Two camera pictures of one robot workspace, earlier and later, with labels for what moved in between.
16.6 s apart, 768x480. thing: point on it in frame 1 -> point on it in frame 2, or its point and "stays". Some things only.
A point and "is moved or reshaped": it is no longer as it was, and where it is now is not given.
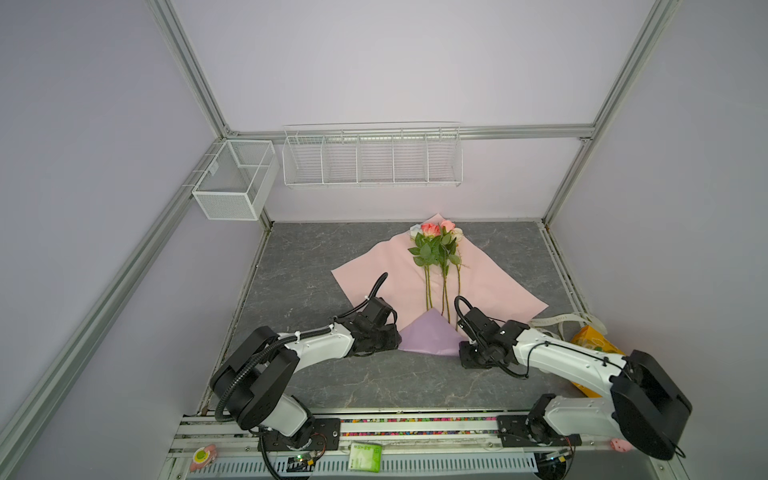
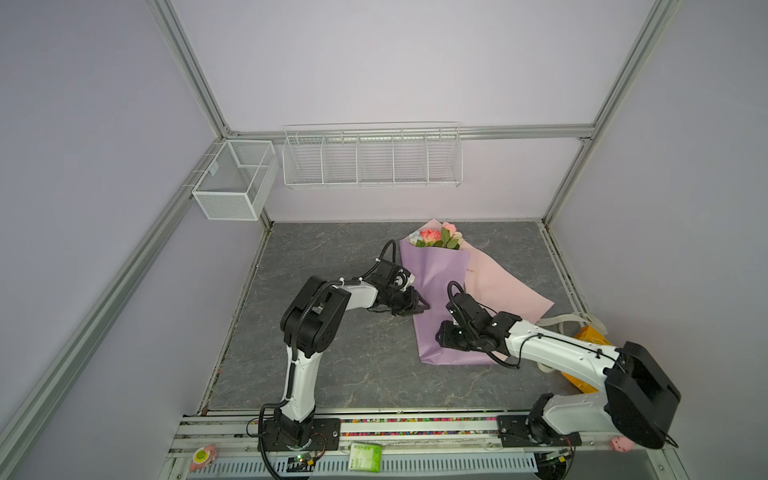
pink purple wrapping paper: (423, 295) is moved or reshaped
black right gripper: (464, 359) -> (444, 335)
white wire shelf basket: (372, 154) stays
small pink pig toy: (620, 445) stays
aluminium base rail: (639, 431) stays
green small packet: (365, 457) stays
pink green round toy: (203, 457) stays
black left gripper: (392, 342) -> (411, 306)
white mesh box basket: (236, 182) stays
